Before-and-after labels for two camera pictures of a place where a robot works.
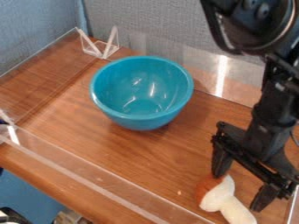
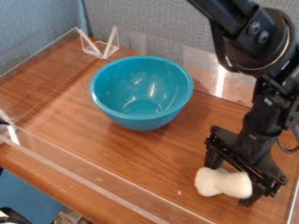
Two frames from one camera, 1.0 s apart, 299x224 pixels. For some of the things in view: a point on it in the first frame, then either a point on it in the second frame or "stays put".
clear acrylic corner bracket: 97,47 stays put
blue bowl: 142,91 stays put
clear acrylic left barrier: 66,45 stays put
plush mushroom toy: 219,199 to 213,181
